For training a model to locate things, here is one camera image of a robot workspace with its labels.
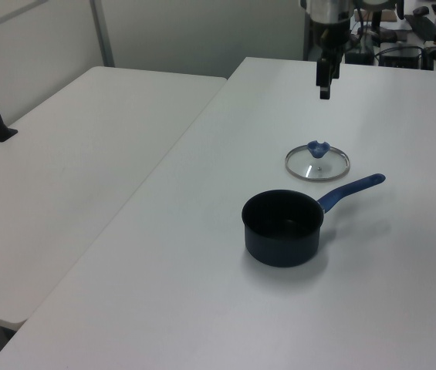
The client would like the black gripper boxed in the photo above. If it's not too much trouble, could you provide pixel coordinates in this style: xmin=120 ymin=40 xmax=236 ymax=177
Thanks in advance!
xmin=311 ymin=18 xmax=353 ymax=101

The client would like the glass lid with blue knob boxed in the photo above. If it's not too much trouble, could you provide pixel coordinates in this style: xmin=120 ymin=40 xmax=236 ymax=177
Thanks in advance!
xmin=284 ymin=140 xmax=352 ymax=181

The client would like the black electronics box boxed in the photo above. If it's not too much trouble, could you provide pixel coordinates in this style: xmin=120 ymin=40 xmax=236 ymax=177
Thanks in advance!
xmin=379 ymin=45 xmax=424 ymax=70

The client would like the black keyboard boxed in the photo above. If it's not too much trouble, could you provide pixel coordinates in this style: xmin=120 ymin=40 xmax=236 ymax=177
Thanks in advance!
xmin=404 ymin=14 xmax=436 ymax=45

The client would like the dark saucepan with blue handle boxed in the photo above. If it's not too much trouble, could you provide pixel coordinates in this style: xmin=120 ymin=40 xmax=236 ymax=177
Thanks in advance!
xmin=242 ymin=173 xmax=387 ymax=268

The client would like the grey metal partition post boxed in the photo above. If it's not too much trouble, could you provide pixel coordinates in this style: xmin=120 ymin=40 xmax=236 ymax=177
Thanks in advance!
xmin=88 ymin=0 xmax=117 ymax=69

